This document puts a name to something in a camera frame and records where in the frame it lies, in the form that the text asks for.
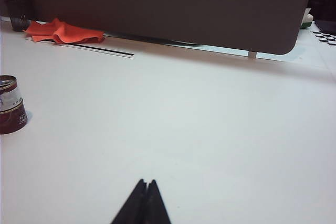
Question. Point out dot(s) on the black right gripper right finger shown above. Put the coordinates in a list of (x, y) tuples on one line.
[(156, 205)]

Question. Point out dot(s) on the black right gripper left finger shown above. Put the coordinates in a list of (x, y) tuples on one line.
[(132, 205)]

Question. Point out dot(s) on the tomato can with white label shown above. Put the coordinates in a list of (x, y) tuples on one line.
[(10, 94)]

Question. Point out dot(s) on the red tomato paste can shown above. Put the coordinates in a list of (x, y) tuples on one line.
[(11, 121)]

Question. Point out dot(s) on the orange cloth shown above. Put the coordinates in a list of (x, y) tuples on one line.
[(71, 33)]

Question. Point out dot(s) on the large grey desk divider panel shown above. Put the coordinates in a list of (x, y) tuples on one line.
[(183, 6)]

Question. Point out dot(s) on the black mesh pen holder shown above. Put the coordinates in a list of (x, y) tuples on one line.
[(19, 14)]

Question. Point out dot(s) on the green and white object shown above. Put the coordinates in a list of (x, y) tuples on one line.
[(307, 20)]

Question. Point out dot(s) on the black white checkerboard mat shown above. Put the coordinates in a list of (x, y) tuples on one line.
[(326, 36)]

